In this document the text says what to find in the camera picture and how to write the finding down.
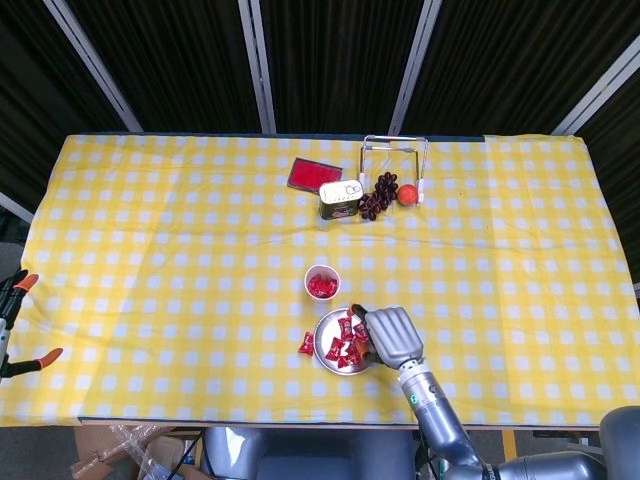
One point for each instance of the round metal plate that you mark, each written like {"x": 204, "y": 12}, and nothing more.
{"x": 325, "y": 330}

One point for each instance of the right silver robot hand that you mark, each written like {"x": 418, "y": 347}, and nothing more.
{"x": 395, "y": 335}

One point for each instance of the white paper cup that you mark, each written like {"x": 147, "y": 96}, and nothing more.
{"x": 322, "y": 298}

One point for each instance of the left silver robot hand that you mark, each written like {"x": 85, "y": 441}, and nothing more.
{"x": 3, "y": 345}

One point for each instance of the yellow white checked tablecloth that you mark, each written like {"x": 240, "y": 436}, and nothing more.
{"x": 200, "y": 250}

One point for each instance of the grey robot torso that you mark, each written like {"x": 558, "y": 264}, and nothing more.
{"x": 310, "y": 455}

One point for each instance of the red rectangular tray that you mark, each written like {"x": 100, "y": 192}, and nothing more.
{"x": 312, "y": 175}

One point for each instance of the dark purple grape bunch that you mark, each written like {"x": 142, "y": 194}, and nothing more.
{"x": 382, "y": 187}

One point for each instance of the brown cardboard box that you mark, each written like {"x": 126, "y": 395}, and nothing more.
{"x": 92, "y": 442}

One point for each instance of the orange red round fruit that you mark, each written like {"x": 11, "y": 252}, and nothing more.
{"x": 407, "y": 195}

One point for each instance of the white partition post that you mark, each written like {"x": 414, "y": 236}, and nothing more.
{"x": 415, "y": 65}
{"x": 15, "y": 206}
{"x": 257, "y": 65}
{"x": 595, "y": 87}
{"x": 95, "y": 65}

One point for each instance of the luncheon meat tin can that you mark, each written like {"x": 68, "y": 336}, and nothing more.
{"x": 340, "y": 197}

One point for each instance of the black curtain panel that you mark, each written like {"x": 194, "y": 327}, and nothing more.
{"x": 30, "y": 100}
{"x": 500, "y": 60}
{"x": 175, "y": 60}
{"x": 340, "y": 60}
{"x": 625, "y": 175}

